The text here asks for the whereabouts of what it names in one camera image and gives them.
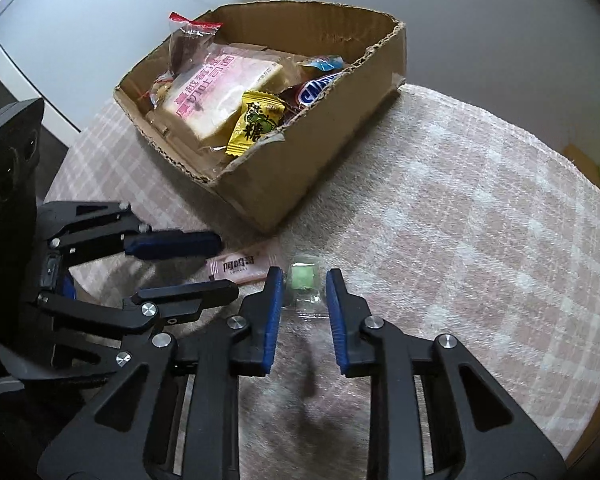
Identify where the orange and blue triangular packet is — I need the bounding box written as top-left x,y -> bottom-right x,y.
300,54 -> 347,74

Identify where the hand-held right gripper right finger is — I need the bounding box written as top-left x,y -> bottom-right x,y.
326,267 -> 568,480

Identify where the pink plaid tablecloth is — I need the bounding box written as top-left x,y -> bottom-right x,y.
42,82 -> 600,480

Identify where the yellow candy packet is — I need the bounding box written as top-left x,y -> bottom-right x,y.
226,90 -> 287,161

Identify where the clear red-edged dark cake packet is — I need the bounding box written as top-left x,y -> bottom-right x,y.
169,11 -> 224,78

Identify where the clear pink-print bread packet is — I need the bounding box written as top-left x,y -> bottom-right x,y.
147,45 -> 301,153

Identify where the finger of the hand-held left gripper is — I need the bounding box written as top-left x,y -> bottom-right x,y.
40,201 -> 224,267
30,280 -> 239,377

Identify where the clear green cube candy packet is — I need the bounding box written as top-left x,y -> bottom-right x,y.
282,255 -> 331,317

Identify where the brown chocolate bar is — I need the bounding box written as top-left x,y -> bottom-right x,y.
280,71 -> 343,111

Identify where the brown cardboard box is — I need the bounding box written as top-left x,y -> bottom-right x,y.
112,2 -> 408,233

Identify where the clear red-edged date packet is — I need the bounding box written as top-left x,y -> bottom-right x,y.
140,72 -> 178,111

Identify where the pink candy packet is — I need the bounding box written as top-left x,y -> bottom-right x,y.
206,242 -> 281,283

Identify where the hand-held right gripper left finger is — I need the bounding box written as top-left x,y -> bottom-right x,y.
37,266 -> 286,480

